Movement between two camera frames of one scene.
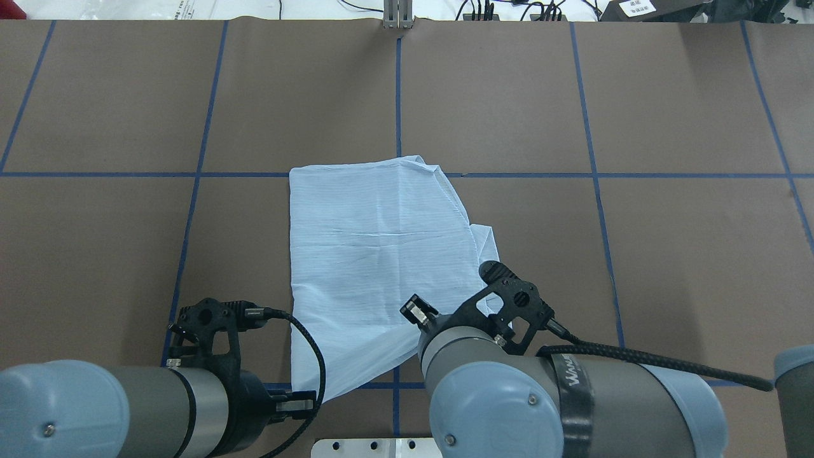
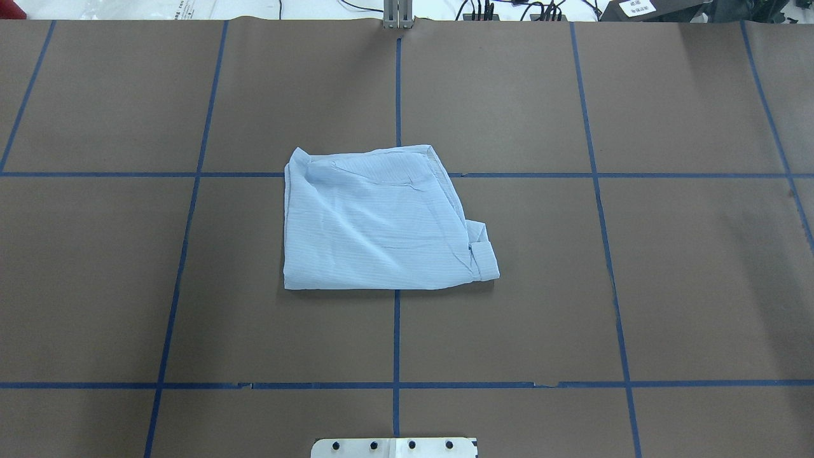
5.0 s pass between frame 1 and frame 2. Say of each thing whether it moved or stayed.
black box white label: stayed
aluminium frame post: stayed
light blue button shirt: moved
